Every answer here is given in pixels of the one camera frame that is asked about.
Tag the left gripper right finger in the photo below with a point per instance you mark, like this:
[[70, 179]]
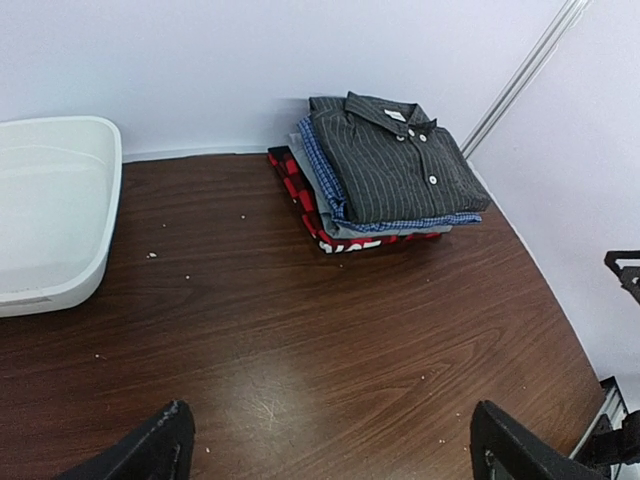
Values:
[[494, 434]]

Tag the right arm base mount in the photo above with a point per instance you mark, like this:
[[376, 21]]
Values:
[[606, 447]]

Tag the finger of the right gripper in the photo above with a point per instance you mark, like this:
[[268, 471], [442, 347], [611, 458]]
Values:
[[624, 264]]

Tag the white plastic tub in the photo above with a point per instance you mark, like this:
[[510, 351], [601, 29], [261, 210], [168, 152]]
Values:
[[61, 180]]

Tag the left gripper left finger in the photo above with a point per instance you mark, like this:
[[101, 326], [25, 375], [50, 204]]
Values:
[[159, 448]]

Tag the red black shirt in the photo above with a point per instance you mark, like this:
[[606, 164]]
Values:
[[303, 197]]

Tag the front aluminium rail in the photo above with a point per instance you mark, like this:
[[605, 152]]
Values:
[[614, 408]]

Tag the grey shirt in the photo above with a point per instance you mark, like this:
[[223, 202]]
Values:
[[334, 230]]

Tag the blue checked shirt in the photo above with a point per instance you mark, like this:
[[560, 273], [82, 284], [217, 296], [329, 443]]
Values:
[[337, 200]]

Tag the black pinstriped long sleeve shirt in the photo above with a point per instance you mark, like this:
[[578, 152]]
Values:
[[394, 163]]

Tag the right aluminium frame post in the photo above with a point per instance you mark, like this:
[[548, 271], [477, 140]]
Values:
[[566, 18]]

